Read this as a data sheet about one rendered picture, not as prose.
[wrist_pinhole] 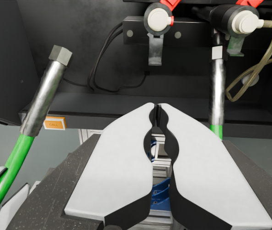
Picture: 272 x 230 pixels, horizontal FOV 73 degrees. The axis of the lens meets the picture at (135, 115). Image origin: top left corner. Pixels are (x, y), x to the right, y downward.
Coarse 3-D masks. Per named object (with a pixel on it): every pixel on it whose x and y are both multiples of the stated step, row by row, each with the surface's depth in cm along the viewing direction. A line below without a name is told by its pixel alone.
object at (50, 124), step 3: (48, 117) 44; (51, 117) 44; (54, 117) 44; (57, 117) 44; (60, 117) 44; (63, 117) 44; (45, 120) 43; (48, 120) 43; (51, 120) 43; (45, 123) 44; (48, 123) 44; (51, 123) 44; (54, 123) 43; (57, 123) 43; (60, 123) 43; (48, 126) 44; (51, 126) 44; (54, 126) 44; (57, 126) 44; (60, 126) 44; (66, 126) 45
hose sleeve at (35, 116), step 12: (48, 72) 18; (60, 72) 19; (48, 84) 18; (36, 96) 18; (48, 96) 19; (36, 108) 18; (48, 108) 19; (24, 120) 18; (36, 120) 18; (24, 132) 18; (36, 132) 19
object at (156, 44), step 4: (152, 36) 19; (160, 36) 19; (152, 40) 19; (156, 40) 19; (160, 40) 19; (152, 44) 19; (156, 44) 19; (160, 44) 19; (152, 48) 19; (156, 48) 19; (160, 48) 19; (152, 52) 20; (156, 52) 20; (160, 52) 20; (152, 56) 20; (156, 56) 20; (160, 56) 20; (160, 60) 20
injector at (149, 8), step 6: (150, 6) 17; (156, 6) 17; (162, 6) 17; (168, 12) 17; (144, 18) 18; (144, 24) 18; (150, 30) 18; (162, 30) 18; (168, 30) 18; (156, 36) 23
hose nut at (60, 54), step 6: (54, 48) 19; (60, 48) 18; (54, 54) 19; (60, 54) 18; (66, 54) 19; (72, 54) 19; (54, 60) 19; (60, 60) 19; (66, 60) 19; (66, 66) 19
